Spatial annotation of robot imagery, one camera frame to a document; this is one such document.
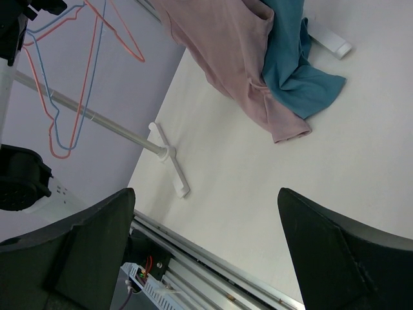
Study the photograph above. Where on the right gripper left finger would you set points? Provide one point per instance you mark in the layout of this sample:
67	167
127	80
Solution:
70	264

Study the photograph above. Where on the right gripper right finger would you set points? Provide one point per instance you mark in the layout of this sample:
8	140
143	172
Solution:
341	263

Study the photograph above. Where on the blue hanger of striped top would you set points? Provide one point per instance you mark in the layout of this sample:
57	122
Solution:
64	80

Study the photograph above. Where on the mauve pink tank top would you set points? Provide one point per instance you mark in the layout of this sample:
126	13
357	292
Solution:
228	40

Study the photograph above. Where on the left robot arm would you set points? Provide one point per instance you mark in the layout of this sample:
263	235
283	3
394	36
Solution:
47	128

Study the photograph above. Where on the teal blue tank top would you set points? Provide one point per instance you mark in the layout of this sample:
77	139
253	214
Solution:
292	80

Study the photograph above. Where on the white slotted cable duct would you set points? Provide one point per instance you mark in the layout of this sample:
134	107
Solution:
155	287

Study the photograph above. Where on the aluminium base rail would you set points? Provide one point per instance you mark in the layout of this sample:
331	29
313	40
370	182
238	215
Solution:
195	278

